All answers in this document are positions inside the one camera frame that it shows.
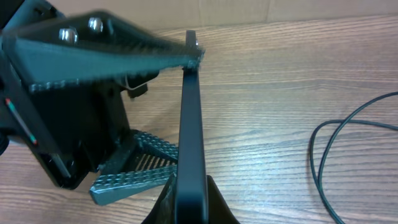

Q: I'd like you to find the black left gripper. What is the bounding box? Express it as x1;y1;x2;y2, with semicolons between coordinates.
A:
1;11;205;205

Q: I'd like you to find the black USB charging cable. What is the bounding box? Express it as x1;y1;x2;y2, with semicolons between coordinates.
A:
308;91;398;224

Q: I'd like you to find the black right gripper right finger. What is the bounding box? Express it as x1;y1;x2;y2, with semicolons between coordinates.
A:
207;175;240;224

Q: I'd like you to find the Samsung Galaxy smartphone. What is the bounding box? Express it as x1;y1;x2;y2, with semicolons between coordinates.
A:
174;29;208;224

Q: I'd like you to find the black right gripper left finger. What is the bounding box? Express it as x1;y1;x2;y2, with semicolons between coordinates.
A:
142;173;177;224

